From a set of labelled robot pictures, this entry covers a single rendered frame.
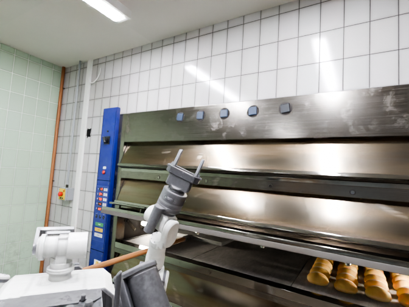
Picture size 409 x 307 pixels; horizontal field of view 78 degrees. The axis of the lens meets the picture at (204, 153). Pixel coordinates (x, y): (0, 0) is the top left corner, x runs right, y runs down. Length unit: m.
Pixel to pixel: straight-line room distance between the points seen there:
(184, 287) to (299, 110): 1.17
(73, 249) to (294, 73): 1.18
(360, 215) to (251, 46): 1.00
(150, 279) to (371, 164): 0.96
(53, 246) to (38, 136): 1.92
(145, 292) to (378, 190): 0.96
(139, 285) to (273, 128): 0.93
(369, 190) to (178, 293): 1.14
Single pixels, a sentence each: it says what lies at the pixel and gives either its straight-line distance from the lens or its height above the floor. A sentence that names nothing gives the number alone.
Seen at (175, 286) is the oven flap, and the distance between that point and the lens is 1.69.
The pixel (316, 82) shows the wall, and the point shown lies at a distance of 1.35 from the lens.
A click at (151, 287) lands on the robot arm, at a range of 0.78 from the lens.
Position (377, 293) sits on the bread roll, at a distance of 1.49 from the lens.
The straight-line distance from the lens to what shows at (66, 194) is 2.35.
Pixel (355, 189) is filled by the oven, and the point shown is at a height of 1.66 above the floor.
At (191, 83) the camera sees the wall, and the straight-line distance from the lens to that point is 1.64.
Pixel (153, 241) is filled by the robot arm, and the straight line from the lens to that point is 0.97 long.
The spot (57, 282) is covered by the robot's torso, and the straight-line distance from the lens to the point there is 0.78.
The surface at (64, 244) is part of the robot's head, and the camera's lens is 0.76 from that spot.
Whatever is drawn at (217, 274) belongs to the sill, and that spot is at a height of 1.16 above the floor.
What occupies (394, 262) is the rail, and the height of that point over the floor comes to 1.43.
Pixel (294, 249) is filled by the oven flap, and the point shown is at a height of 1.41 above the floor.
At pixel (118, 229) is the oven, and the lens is 1.98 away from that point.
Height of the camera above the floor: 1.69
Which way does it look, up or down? 5 degrees up
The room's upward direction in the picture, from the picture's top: 4 degrees clockwise
